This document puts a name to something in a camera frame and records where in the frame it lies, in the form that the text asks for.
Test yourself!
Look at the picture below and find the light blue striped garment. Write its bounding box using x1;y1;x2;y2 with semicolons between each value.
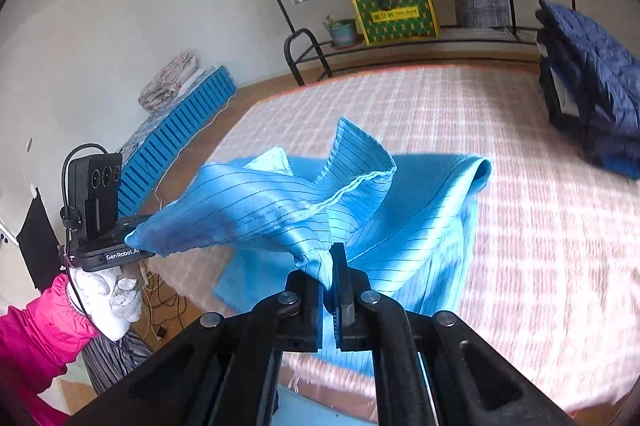
126;119;491;316

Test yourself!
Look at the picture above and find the pink left sleeve forearm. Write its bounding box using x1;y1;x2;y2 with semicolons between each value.
0;273;99;426

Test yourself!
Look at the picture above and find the navy folded clothes pile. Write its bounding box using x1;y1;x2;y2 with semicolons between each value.
536;0;639;180

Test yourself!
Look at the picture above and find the white gloved left hand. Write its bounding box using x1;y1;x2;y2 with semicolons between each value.
67;263;144;342

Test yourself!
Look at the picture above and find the pink plaid bed cover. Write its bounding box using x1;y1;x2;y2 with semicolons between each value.
144;64;640;422

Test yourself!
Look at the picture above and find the floral folded cloth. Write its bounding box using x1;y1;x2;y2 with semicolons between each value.
138;53;198;113

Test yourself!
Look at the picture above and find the small potted plant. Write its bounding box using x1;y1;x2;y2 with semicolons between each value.
323;16;360;48

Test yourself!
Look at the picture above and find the yellow green storage box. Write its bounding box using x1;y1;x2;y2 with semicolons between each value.
351;0;440;46

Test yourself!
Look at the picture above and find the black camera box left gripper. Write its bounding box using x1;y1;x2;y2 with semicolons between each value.
60;142;122;246

